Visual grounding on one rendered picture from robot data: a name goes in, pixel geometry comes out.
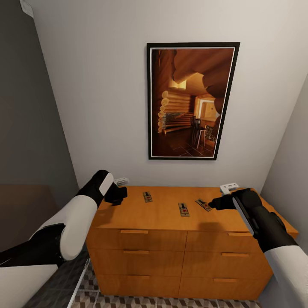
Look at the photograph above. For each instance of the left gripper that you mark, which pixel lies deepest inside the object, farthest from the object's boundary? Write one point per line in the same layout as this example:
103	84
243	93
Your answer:
120	193

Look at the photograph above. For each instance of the cabinet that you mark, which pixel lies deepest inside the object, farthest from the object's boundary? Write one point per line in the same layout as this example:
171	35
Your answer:
148	249

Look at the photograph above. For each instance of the picture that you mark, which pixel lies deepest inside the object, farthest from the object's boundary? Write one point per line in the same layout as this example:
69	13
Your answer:
189	84

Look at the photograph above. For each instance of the door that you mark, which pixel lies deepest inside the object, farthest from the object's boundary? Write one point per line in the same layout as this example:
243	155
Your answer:
37	177

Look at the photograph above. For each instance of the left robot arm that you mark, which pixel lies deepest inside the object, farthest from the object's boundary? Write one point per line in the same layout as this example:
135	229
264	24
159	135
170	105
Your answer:
25	268

